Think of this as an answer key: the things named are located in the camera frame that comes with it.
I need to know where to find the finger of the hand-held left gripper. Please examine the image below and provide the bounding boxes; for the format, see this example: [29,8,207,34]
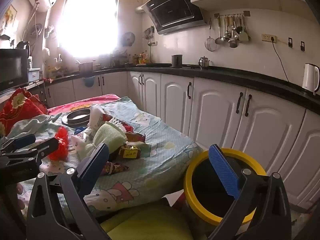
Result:
[0,137,59,167]
[0,134,37,153]

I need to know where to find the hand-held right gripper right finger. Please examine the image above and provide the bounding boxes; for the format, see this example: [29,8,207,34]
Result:
[207,144,292,240]

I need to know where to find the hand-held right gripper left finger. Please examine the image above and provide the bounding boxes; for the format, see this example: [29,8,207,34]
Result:
[26,142,112,240]

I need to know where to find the yellow brown seasoning box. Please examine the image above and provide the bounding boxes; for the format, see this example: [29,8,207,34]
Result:
[119,145,140,159]

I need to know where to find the yellow trash bin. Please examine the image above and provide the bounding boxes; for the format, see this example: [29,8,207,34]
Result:
[183,147,268,230]

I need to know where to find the white foam net sleeve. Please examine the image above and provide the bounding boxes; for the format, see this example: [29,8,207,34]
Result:
[88,104,127,133]

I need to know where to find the person's left hand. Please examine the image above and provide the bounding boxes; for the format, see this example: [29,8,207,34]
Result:
[15,182,27,212]

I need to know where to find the red crumpled plastic bag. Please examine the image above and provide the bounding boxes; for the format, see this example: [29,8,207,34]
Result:
[47,127,69,161]

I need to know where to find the dark printed snack wrapper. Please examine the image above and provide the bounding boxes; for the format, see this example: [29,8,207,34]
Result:
[104,161,129,175]

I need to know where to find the white printed wrapper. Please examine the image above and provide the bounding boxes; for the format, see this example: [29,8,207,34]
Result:
[71,134,94,155]

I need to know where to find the green foam net sleeve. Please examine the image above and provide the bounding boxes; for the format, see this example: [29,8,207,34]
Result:
[80,122,128,160]

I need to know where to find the red floral quilt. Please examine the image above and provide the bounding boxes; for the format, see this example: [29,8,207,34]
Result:
[0,88,48,137]

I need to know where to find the round metal pan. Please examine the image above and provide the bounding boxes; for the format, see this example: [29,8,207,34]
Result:
[62,109,91,127]

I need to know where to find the pink fleece blanket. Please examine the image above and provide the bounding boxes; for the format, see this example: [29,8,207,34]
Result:
[47,94,120,115]

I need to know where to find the cartoon printed blanket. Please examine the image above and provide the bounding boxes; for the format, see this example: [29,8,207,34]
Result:
[7,96,204,218]

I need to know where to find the pale blue storage box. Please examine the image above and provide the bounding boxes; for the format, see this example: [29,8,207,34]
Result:
[28,68,41,82]

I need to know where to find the black microwave oven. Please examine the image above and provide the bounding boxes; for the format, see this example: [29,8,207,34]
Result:
[0,48,30,93]

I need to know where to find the steel cooking pot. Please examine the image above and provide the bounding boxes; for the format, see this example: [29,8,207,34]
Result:
[76,60,97,75]

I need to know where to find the black countertop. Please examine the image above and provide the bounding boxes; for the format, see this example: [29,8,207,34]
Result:
[25,62,320,117]

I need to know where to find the steel teapot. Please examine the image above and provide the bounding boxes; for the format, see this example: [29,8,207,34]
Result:
[198,56,210,69]

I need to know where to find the group of condiment bottles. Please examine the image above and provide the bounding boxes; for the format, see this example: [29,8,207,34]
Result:
[132,52,150,65]

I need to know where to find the black metal cup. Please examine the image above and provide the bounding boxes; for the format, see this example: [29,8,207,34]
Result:
[171,54,183,68]

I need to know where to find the white electric kettle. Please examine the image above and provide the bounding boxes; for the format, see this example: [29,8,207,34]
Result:
[302,63,320,96]

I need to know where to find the row of hanging kitchen utensils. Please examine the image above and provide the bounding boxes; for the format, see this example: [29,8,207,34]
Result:
[214,14,250,48]

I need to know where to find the bright window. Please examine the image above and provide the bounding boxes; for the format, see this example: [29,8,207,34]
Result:
[59,0,119,58]

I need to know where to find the small hanging utensil set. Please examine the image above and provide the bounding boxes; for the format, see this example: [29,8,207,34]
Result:
[144,26,157,47]

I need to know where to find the black range hood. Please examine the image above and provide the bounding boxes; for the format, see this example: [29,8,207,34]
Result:
[145,0,206,35]

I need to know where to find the water heater hoses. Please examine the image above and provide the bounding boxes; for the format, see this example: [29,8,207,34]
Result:
[24,0,43,42]

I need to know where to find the small wall fan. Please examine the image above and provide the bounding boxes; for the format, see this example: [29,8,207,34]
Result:
[121,32,136,47]

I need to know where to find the fruit wall picture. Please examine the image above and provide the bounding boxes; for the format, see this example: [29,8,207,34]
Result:
[4,5,18,30]

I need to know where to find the wire mesh strainer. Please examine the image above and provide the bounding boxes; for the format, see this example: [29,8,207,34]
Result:
[204,17,221,52]

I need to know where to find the black power cable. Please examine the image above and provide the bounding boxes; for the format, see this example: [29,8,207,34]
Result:
[271,39,304,83]

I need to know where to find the silver exhaust duct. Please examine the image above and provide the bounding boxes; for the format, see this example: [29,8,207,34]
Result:
[136,4,150,15]

